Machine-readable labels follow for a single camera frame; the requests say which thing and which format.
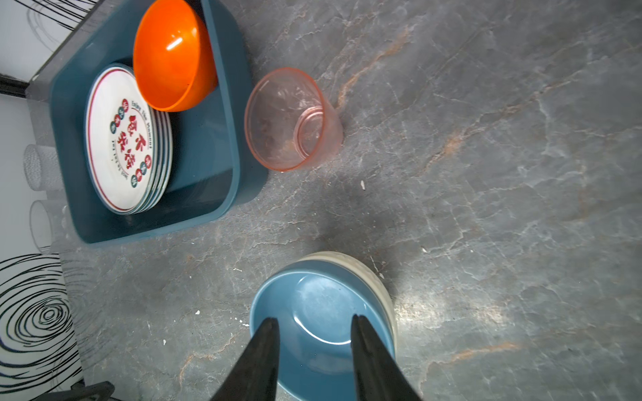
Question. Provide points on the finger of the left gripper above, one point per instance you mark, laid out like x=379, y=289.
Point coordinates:
x=100, y=392

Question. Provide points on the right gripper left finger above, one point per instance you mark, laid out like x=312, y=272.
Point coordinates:
x=255, y=374

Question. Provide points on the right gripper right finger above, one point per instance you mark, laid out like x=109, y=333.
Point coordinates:
x=376, y=374

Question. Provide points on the blue bowl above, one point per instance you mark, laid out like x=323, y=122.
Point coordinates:
x=314, y=302

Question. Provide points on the clear glass cup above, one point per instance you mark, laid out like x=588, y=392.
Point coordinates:
x=49, y=225
x=42, y=168

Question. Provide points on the green rim plate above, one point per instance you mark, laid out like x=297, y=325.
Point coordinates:
x=164, y=165

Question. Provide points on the white plate red symbols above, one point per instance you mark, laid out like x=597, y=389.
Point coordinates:
x=120, y=140

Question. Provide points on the orange bowl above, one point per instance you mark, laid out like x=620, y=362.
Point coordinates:
x=172, y=58

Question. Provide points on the teal plastic bin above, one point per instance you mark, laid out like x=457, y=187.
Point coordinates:
x=213, y=169

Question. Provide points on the pink transparent cup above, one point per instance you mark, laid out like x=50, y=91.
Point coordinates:
x=289, y=124

